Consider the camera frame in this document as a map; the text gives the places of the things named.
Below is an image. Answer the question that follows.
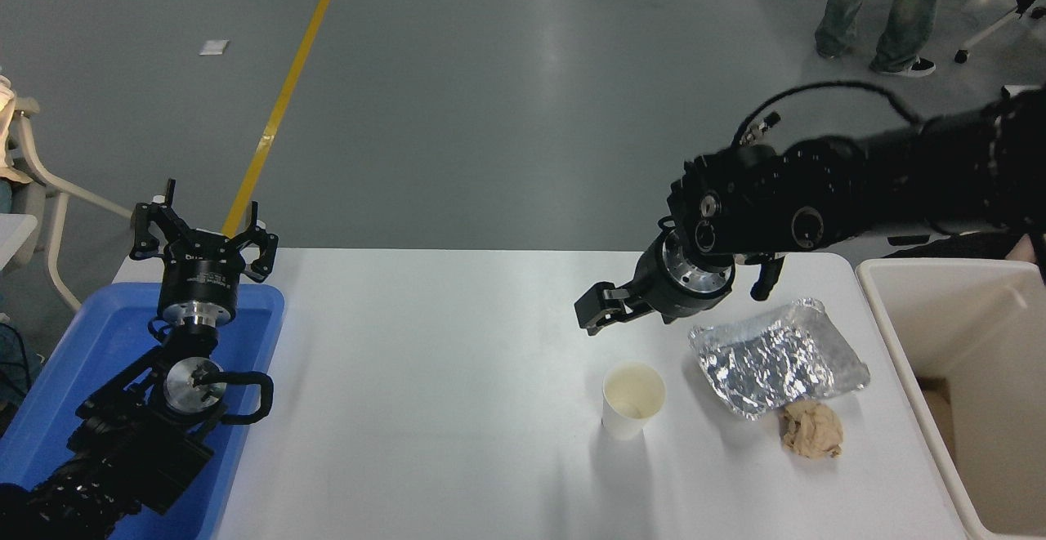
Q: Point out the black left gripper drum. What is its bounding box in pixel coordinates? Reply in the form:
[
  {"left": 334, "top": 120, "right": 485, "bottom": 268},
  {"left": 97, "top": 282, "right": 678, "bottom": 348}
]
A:
[{"left": 158, "top": 230, "right": 248, "bottom": 306}]

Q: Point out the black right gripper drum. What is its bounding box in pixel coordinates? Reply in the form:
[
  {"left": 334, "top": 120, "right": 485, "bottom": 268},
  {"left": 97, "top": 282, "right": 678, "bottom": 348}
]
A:
[{"left": 636, "top": 246, "right": 735, "bottom": 325}]

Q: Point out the white paper cup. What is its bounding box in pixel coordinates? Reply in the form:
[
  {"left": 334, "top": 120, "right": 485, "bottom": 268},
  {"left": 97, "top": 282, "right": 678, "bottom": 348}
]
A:
[{"left": 602, "top": 362, "right": 666, "bottom": 441}]

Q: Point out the crumpled silver foil tray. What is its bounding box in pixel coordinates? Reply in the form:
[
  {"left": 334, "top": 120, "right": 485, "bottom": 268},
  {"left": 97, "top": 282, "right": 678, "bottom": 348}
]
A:
[{"left": 688, "top": 297, "right": 871, "bottom": 421}]

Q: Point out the blue plastic tray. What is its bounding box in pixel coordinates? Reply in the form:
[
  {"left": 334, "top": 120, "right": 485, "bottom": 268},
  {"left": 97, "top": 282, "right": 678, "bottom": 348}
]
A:
[{"left": 0, "top": 281, "right": 285, "bottom": 540}]

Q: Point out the small white table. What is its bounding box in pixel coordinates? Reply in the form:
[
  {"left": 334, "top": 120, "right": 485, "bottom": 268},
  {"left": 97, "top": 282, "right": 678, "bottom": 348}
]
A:
[{"left": 0, "top": 213, "right": 38, "bottom": 271}]

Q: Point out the yellow floor tape line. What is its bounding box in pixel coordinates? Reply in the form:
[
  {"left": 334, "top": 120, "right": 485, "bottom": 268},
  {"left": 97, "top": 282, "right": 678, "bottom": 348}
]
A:
[{"left": 221, "top": 0, "right": 352, "bottom": 239}]

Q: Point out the crumpled tan paper ball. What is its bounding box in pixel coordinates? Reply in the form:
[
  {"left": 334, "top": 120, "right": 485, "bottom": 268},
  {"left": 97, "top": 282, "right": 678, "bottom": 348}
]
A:
[{"left": 779, "top": 399, "right": 844, "bottom": 459}]

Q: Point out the large pale plastic bin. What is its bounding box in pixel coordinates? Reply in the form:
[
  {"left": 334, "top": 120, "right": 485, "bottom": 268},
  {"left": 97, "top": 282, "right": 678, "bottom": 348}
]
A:
[{"left": 855, "top": 258, "right": 1046, "bottom": 539}]

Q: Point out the office chair wheeled base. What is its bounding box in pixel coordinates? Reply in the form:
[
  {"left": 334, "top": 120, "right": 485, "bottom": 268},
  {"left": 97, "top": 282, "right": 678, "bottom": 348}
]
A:
[{"left": 954, "top": 6, "right": 1046, "bottom": 65}]

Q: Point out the white tube frame chair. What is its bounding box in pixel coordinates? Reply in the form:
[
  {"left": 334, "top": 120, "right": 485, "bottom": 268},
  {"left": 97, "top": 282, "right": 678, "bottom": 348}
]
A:
[{"left": 7, "top": 95, "right": 136, "bottom": 314}]

